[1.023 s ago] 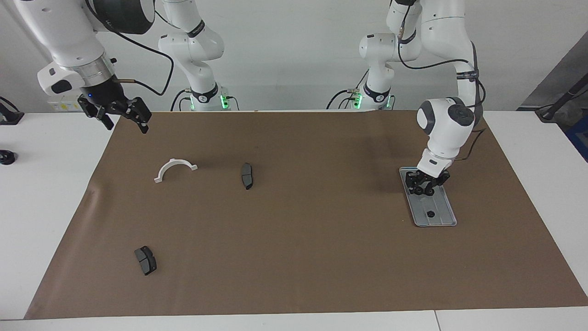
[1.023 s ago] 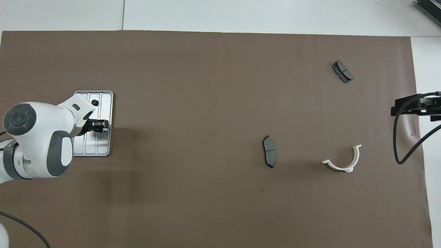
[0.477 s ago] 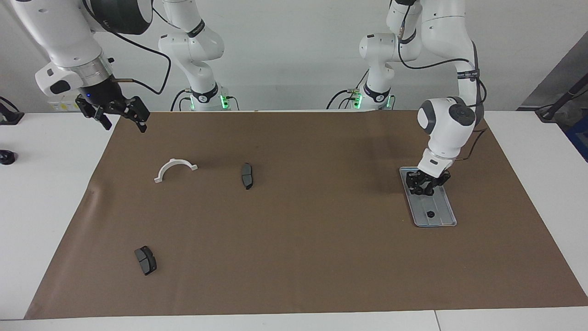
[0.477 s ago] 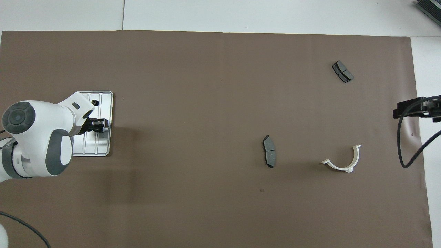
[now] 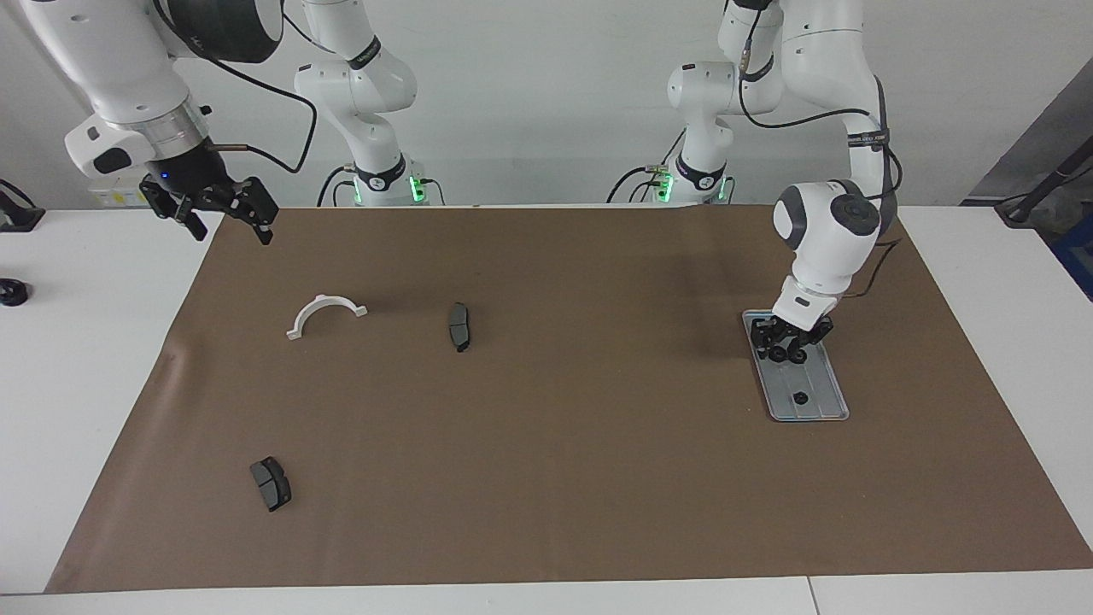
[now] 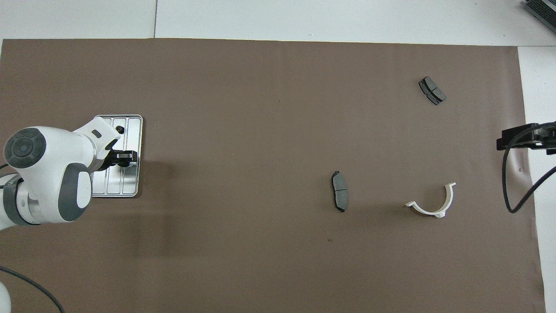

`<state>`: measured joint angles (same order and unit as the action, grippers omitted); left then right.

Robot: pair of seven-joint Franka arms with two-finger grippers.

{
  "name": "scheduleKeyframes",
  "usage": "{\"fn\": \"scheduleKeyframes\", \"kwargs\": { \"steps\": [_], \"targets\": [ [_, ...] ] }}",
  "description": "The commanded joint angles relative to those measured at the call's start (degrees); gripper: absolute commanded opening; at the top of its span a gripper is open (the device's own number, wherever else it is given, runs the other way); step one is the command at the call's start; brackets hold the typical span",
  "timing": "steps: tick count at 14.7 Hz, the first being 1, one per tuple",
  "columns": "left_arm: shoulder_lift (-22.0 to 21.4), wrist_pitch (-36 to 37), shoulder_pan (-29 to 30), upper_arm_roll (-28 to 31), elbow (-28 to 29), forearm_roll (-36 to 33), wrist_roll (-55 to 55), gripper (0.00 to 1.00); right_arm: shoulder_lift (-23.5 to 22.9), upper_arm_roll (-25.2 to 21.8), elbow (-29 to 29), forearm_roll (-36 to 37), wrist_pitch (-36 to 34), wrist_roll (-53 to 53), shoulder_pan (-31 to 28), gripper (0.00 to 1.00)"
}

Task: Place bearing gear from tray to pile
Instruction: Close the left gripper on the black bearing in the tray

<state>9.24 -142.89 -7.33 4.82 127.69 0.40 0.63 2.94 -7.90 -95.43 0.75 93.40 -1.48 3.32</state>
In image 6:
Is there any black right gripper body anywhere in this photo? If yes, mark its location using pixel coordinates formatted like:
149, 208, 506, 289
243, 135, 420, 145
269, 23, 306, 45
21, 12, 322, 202
532, 122, 556, 146

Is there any silver metal tray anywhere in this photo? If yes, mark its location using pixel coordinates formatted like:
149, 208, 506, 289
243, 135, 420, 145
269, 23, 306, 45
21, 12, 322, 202
90, 114, 144, 199

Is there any short dark grey brake pad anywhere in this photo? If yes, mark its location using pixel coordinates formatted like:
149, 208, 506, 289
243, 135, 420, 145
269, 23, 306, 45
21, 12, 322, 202
418, 76, 447, 106

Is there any grey ribbed metal device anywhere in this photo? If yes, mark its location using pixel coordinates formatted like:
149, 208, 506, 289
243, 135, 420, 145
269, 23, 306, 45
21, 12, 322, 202
523, 0, 556, 29

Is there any brown paper table mat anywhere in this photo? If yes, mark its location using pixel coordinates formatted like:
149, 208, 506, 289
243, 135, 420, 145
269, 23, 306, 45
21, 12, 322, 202
0, 38, 547, 313

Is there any long grey brake pad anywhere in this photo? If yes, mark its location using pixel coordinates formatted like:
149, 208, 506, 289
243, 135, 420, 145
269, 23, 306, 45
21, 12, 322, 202
331, 170, 349, 213

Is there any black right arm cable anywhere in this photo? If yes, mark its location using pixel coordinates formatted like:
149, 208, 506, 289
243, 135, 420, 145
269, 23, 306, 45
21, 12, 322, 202
502, 124, 556, 213

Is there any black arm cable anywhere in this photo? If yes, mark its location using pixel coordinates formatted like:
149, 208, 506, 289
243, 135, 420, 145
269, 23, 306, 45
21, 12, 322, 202
0, 266, 66, 313
502, 124, 556, 213

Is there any white curved plastic bracket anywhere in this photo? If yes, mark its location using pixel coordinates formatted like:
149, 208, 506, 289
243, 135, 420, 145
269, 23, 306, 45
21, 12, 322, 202
405, 182, 457, 218

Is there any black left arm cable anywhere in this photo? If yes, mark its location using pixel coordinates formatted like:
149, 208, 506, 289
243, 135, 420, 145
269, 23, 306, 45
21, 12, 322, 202
0, 266, 66, 313

